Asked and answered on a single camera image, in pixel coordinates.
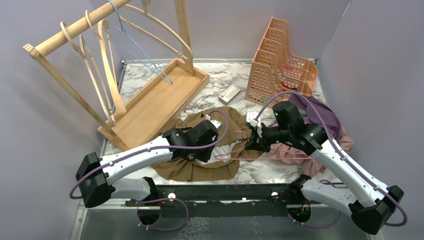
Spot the wooden hanger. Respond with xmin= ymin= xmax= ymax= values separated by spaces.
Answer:
xmin=85 ymin=10 xmax=127 ymax=118
xmin=60 ymin=21 xmax=116 ymax=124
xmin=119 ymin=4 xmax=193 ymax=61

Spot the peach plastic file organizer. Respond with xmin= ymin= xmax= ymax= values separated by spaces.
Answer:
xmin=244 ymin=17 xmax=318 ymax=106

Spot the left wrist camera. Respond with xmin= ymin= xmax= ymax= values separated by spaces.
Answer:
xmin=205 ymin=114 xmax=223 ymax=131

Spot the pink skirt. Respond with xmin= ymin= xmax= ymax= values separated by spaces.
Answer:
xmin=270 ymin=129 xmax=355 ymax=177

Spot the blue wire hanger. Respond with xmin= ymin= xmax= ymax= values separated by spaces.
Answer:
xmin=106 ymin=0 xmax=173 ymax=85

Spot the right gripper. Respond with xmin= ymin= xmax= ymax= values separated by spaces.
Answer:
xmin=244 ymin=121 xmax=292 ymax=153

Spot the wooden hanger right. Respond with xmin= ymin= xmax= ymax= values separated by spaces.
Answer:
xmin=119 ymin=4 xmax=193 ymax=61

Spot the wooden clothes rack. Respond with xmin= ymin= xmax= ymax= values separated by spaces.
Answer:
xmin=23 ymin=0 xmax=211 ymax=151

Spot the brown skirt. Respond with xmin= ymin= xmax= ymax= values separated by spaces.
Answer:
xmin=151 ymin=106 xmax=263 ymax=182

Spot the small white red box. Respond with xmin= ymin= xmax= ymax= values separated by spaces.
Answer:
xmin=218 ymin=84 xmax=241 ymax=106

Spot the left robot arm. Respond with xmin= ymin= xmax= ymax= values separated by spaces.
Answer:
xmin=75 ymin=120 xmax=223 ymax=208

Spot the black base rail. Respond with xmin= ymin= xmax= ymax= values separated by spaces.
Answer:
xmin=124 ymin=183 xmax=306 ymax=218

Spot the wooden hanger leftmost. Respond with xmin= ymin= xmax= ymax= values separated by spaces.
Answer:
xmin=60 ymin=21 xmax=116 ymax=124

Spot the purple garment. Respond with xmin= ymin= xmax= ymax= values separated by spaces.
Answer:
xmin=288 ymin=94 xmax=343 ymax=141

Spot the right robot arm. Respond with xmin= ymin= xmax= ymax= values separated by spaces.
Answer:
xmin=244 ymin=101 xmax=404 ymax=235

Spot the pink wire hanger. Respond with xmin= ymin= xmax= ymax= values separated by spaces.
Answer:
xmin=214 ymin=148 xmax=311 ymax=162

